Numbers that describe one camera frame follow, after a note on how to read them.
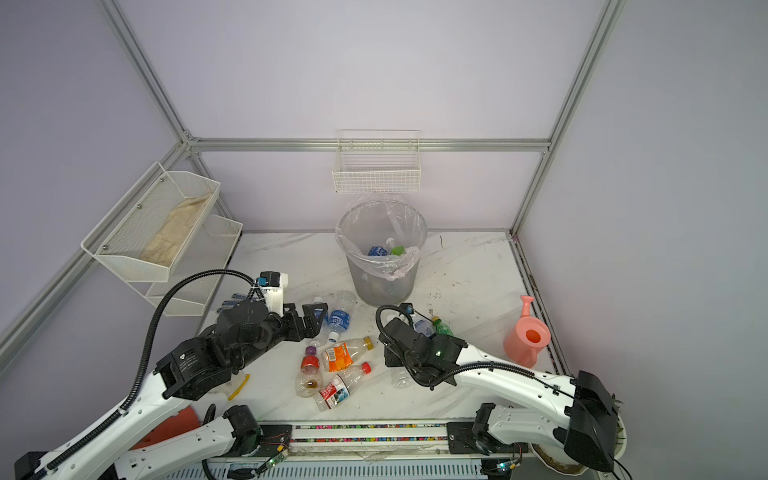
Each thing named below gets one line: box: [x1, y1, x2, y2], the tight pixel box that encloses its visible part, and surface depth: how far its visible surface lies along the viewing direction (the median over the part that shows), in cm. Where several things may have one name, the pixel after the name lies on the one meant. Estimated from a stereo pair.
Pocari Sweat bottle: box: [368, 246, 388, 257], surface depth 103 cm
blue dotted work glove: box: [216, 294, 248, 313], surface depth 103 cm
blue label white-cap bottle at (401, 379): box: [391, 370, 412, 389], surface depth 73 cm
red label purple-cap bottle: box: [295, 346, 324, 398], surface depth 85 cm
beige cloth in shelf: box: [140, 193, 213, 266], surface depth 81 cm
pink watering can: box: [504, 295, 551, 369], surface depth 82 cm
